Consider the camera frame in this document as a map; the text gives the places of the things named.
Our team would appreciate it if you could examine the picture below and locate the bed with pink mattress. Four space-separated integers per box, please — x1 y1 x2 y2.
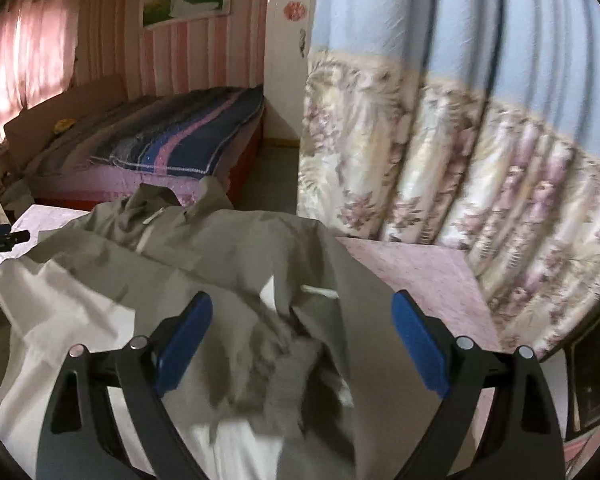
2 72 266 208

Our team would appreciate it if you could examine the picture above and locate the striped blue pink blanket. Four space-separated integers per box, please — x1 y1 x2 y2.
87 85 266 178

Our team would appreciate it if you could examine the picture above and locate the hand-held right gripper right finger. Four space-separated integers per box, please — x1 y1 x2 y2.
391 290 566 480

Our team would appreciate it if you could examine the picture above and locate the blue floral curtain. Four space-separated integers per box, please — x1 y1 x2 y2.
297 0 600 361

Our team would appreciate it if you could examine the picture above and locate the grey jacket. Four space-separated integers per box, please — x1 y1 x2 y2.
0 176 396 480

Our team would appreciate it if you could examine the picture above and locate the dark glossy furniture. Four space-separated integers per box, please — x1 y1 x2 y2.
565 310 600 441

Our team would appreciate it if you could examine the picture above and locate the brown headboard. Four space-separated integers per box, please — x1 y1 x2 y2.
2 72 128 161

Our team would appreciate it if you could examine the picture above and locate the pink window curtain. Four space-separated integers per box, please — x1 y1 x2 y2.
0 0 81 146

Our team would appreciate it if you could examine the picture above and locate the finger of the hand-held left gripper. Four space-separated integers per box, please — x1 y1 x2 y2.
0 225 31 253

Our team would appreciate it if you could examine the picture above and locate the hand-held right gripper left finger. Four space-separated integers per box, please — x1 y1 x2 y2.
35 290 213 480

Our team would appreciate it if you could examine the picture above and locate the white wardrobe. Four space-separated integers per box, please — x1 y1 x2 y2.
262 0 321 146

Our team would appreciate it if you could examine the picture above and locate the pink floral bed sheet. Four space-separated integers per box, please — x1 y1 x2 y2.
0 205 511 480

